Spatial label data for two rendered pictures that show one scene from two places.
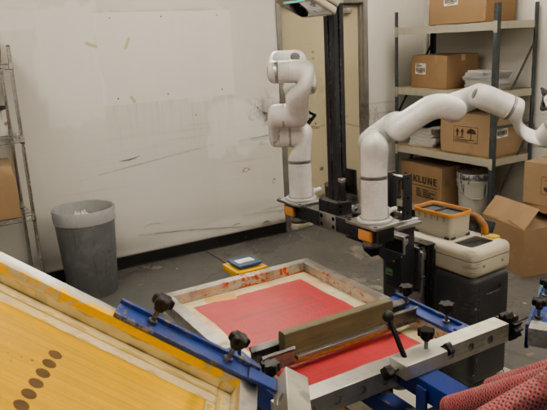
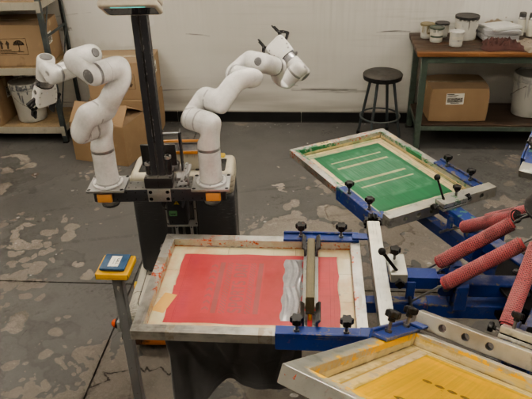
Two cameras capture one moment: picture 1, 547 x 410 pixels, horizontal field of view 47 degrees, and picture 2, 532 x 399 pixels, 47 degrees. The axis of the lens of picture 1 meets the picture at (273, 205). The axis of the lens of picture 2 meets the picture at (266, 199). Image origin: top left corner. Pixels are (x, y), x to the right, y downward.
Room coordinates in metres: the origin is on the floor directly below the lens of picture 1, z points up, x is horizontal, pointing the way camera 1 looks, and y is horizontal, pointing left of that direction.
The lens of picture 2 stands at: (0.65, 1.39, 2.37)
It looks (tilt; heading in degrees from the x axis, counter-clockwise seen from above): 30 degrees down; 305
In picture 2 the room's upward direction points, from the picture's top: 2 degrees counter-clockwise
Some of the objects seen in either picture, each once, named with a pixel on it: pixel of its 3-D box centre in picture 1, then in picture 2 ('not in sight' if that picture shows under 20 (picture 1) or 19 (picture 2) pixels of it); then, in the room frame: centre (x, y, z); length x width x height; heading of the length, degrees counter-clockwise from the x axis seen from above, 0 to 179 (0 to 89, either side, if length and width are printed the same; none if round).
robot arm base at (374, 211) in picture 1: (377, 198); (210, 163); (2.16, -0.37, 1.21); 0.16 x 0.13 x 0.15; 123
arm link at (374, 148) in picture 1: (373, 154); (205, 130); (2.16, -0.36, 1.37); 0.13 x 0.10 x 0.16; 176
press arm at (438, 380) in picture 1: (435, 388); (412, 278); (1.23, -0.34, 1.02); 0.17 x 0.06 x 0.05; 30
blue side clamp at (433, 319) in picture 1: (425, 321); (321, 241); (1.65, -0.42, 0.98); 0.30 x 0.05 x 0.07; 30
